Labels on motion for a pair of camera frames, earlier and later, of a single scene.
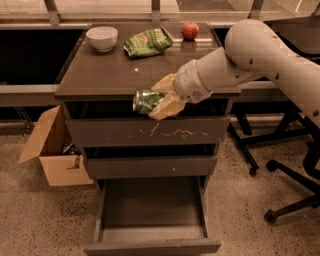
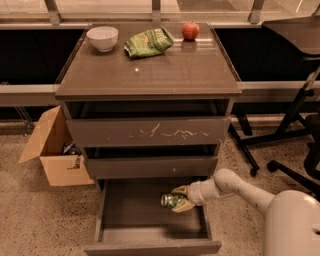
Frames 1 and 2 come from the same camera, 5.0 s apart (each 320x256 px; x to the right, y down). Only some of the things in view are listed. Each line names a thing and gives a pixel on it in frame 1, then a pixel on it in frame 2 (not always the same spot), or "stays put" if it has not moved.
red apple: [189, 31] stays put
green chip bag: [150, 42] stays put
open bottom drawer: [152, 216] stays put
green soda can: [144, 100] → [171, 200]
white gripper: [187, 82] → [195, 193]
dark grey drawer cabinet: [148, 105] stays put
